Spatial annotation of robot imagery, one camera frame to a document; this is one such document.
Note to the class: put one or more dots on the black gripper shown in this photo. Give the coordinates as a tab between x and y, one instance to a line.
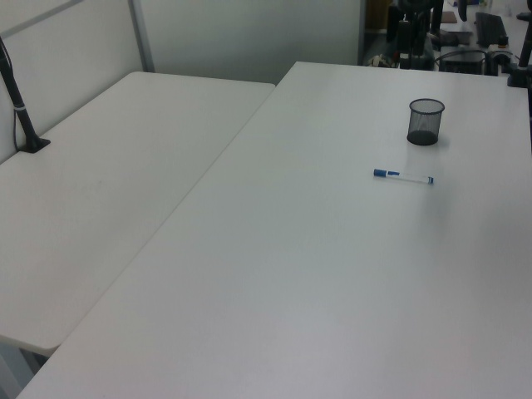
415	8

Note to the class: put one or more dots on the blue capped white marker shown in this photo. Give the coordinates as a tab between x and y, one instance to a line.
405	176

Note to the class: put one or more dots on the black equipment box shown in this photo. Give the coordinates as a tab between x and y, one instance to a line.
463	60

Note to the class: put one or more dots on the black mesh pen cup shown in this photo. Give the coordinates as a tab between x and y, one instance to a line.
425	129

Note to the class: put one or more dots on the black keyboard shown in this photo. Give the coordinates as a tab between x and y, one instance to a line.
490	27

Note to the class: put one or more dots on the white side table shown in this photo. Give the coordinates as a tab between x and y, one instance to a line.
104	174

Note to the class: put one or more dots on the grey partition end post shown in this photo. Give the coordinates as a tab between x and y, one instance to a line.
362	31

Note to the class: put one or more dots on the black camera stand clamp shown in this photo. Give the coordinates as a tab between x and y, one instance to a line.
521	70

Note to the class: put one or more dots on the grey partition corner post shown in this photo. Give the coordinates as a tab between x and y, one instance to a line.
141	33

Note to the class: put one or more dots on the black camera pole with base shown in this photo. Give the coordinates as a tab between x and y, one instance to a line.
20	112

